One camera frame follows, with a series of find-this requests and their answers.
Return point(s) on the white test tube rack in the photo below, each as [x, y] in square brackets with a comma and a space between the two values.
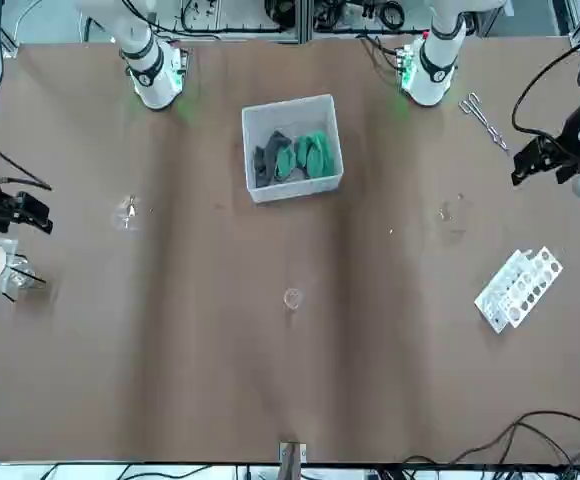
[495, 300]

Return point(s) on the green cloth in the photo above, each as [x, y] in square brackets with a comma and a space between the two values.
[315, 150]

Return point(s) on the grey cloth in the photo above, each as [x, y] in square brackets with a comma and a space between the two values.
[265, 160]

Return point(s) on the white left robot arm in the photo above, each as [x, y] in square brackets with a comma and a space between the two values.
[437, 75]

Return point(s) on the white plastic box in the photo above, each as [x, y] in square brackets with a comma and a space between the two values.
[290, 192]

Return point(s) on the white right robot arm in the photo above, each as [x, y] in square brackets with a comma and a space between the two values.
[152, 80]

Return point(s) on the small glass beaker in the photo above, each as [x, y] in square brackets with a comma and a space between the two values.
[286, 300]

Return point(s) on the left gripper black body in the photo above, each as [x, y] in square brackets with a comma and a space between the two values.
[572, 145]

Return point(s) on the metal test tube clamp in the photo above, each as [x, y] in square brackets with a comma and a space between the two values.
[490, 131]

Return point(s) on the aluminium frame post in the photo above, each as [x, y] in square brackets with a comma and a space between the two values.
[292, 457]
[302, 20]

